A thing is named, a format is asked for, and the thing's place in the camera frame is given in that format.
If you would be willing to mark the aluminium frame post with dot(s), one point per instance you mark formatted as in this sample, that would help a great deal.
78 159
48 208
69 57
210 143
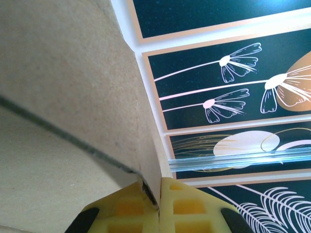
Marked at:
230 160

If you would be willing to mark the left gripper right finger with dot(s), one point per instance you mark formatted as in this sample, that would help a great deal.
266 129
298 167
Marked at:
189 213

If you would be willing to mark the brown cardboard box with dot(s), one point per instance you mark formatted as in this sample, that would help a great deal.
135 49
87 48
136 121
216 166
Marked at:
73 85

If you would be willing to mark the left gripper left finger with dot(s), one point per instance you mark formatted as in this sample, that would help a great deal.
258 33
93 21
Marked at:
126 213

